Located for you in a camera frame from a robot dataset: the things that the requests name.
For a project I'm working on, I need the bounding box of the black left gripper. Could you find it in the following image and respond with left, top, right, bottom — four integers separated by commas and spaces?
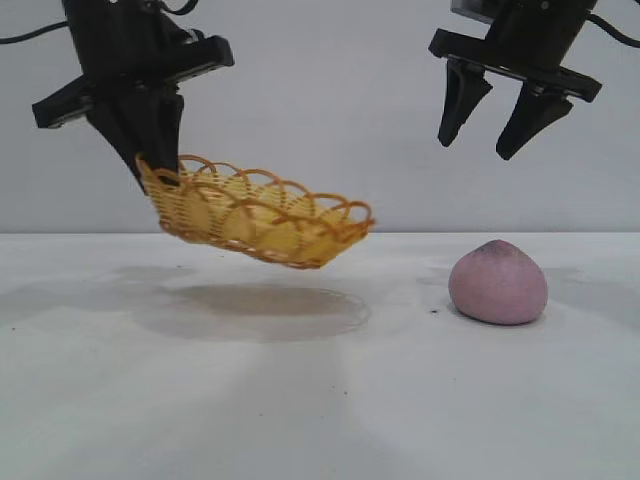
32, 0, 235, 194

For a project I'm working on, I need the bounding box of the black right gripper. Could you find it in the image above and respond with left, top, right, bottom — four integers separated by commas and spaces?
428, 0, 603, 162

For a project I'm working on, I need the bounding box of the yellow woven plastic basket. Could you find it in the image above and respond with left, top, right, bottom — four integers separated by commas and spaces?
134, 152, 377, 272

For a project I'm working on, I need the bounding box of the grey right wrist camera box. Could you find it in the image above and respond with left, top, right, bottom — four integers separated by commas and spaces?
449, 0, 497, 24

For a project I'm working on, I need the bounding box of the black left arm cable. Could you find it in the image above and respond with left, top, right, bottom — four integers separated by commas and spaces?
0, 19, 72, 47

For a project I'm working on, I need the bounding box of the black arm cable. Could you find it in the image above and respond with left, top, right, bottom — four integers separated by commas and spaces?
587, 11, 640, 50
0, 19, 72, 47

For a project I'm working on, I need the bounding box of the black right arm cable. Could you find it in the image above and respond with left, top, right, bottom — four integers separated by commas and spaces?
587, 11, 640, 50

